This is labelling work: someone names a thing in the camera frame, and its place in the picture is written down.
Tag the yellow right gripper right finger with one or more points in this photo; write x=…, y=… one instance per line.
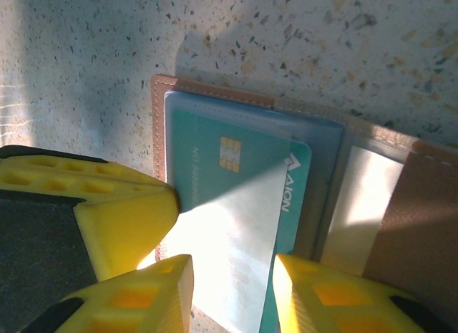
x=332, y=304

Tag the teal snack packet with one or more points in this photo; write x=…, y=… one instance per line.
x=200, y=157

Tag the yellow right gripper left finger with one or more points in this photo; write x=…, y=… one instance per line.
x=143, y=300

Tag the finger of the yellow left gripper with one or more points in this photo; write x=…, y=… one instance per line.
x=118, y=225

